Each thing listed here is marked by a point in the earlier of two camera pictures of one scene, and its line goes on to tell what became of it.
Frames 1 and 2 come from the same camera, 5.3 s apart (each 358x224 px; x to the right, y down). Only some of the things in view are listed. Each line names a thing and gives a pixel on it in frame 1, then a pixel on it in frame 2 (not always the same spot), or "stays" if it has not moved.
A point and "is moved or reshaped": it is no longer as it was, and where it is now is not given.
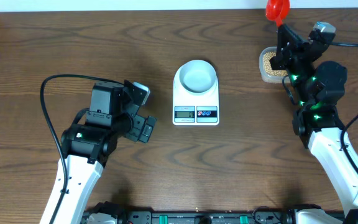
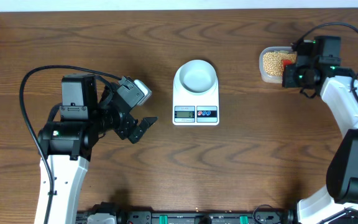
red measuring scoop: (277, 10) is moved or reshaped
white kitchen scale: (195, 109) stays
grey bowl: (197, 76) stays
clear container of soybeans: (266, 73) stays
